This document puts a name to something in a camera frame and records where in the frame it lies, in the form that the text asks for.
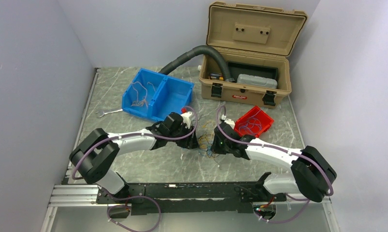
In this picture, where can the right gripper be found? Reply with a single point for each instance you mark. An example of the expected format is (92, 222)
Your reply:
(216, 148)

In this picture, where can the silver wrench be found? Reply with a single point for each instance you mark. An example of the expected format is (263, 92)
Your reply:
(102, 113)

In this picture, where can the tan tool case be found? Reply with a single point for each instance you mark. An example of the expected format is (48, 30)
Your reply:
(250, 34)

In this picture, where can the black tray in case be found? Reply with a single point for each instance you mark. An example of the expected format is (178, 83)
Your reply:
(237, 68)

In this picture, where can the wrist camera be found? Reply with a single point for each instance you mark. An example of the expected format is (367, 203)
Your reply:
(228, 121)
(187, 117)

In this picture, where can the red storage bin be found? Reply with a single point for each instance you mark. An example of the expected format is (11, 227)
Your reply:
(255, 122)

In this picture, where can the yellow black device in case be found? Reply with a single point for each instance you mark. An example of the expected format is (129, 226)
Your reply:
(216, 76)

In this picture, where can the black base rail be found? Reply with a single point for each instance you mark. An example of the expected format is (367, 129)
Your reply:
(147, 198)

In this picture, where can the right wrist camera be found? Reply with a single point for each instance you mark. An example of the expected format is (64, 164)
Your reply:
(228, 121)

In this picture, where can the grey plastic organiser box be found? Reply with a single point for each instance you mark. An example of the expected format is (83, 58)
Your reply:
(257, 81)

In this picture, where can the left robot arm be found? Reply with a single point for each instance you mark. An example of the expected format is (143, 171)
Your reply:
(94, 156)

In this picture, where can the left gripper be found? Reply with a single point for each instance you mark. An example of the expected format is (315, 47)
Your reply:
(189, 142)

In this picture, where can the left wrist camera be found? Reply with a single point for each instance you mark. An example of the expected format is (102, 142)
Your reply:
(187, 117)

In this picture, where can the blue double storage bin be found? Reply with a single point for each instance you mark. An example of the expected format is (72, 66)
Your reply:
(153, 96)

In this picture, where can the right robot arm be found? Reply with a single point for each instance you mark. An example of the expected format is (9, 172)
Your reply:
(306, 171)

